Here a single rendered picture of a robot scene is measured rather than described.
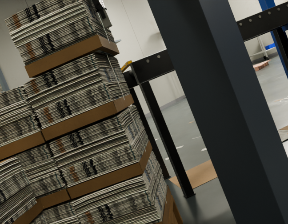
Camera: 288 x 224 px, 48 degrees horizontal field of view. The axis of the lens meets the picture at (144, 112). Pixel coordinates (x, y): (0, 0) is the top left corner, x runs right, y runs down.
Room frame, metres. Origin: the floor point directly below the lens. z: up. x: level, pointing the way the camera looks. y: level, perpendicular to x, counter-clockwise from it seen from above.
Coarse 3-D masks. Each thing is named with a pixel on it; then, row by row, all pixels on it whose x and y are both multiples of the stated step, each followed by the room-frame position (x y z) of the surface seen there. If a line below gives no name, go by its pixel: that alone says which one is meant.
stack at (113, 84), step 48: (0, 96) 1.19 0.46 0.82; (48, 96) 1.16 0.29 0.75; (96, 96) 1.13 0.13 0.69; (0, 144) 1.20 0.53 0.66; (48, 144) 1.20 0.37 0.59; (96, 144) 1.15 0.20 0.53; (144, 144) 1.35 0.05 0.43; (48, 192) 1.18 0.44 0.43; (96, 192) 1.15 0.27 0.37; (144, 192) 1.12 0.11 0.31
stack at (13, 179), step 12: (0, 168) 1.07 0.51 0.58; (12, 168) 1.12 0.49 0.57; (0, 180) 1.04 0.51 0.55; (12, 180) 1.09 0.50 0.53; (24, 180) 1.15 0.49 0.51; (0, 192) 1.02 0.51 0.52; (12, 192) 1.06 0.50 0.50; (24, 192) 1.13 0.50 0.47; (0, 204) 1.00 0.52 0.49; (12, 204) 1.04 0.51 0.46; (24, 204) 1.10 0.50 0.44; (0, 216) 0.97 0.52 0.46; (12, 216) 1.02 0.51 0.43; (36, 216) 1.17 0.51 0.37
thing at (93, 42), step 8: (88, 40) 1.13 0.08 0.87; (96, 40) 1.13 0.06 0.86; (104, 40) 1.22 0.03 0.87; (64, 48) 1.14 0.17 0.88; (72, 48) 1.14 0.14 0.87; (80, 48) 1.14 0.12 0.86; (88, 48) 1.13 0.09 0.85; (48, 56) 1.15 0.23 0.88; (56, 56) 1.15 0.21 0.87; (64, 56) 1.14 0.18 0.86; (72, 56) 1.14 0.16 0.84; (32, 64) 1.16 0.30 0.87; (40, 64) 1.15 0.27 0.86; (48, 64) 1.15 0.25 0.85; (56, 64) 1.15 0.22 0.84; (32, 72) 1.16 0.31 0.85; (40, 72) 1.16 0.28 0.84
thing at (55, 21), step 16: (48, 0) 1.15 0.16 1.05; (64, 0) 1.14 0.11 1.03; (80, 0) 1.13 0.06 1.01; (16, 16) 1.16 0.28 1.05; (32, 16) 1.15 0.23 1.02; (48, 16) 1.14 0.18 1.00; (64, 16) 1.14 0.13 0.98; (80, 16) 1.13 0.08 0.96; (16, 32) 1.16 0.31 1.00; (32, 32) 1.15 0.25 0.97; (48, 32) 1.14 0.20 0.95; (64, 32) 1.14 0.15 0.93; (80, 32) 1.13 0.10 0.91; (96, 32) 1.15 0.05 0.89; (32, 48) 1.16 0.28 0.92; (48, 48) 1.15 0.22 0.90; (96, 48) 1.13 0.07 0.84; (64, 64) 1.17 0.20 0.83
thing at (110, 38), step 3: (96, 9) 1.39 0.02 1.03; (99, 15) 1.37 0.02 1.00; (105, 30) 1.35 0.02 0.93; (108, 30) 1.43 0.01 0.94; (108, 33) 1.40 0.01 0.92; (111, 33) 1.49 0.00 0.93; (108, 36) 1.36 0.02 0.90; (111, 36) 1.44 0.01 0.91; (108, 39) 1.36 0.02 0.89; (111, 39) 1.41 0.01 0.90; (114, 42) 1.49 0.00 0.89; (114, 51) 1.36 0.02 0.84; (111, 54) 1.38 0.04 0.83; (114, 54) 1.44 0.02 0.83; (117, 54) 1.49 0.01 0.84
